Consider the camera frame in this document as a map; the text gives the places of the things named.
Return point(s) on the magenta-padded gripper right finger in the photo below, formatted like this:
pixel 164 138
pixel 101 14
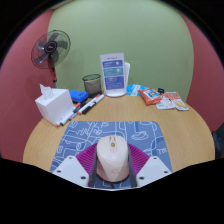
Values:
pixel 153 170

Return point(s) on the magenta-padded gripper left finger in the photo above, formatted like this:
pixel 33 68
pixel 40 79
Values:
pixel 70 170

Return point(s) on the pale pink computer mouse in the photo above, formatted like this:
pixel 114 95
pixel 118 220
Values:
pixel 112 158

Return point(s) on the blue-grey patterned mouse pad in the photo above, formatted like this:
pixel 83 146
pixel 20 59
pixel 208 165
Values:
pixel 86 133

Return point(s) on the red-capped white marker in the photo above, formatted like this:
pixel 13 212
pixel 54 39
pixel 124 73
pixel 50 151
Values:
pixel 89 104
pixel 68 115

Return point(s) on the white tissue box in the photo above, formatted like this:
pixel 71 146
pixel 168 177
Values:
pixel 55 106

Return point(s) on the orange and white snack packet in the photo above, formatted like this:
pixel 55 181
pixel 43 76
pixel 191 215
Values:
pixel 180 103

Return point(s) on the blue whiteboard eraser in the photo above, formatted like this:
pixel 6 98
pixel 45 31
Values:
pixel 79 96

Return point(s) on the small black object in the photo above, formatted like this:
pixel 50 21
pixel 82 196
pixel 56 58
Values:
pixel 161 90

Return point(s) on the light blue packet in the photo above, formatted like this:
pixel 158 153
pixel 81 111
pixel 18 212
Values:
pixel 133 89

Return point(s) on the black mesh pen cup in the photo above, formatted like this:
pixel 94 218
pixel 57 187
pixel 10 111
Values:
pixel 92 86

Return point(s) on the white sign stand blue panels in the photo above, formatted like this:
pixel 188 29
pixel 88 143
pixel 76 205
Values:
pixel 114 75

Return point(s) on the black standing fan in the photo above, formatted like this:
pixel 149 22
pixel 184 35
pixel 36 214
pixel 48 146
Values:
pixel 50 48

